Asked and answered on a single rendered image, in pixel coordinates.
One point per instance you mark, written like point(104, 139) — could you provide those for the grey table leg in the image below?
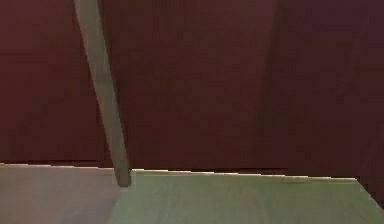
point(104, 90)

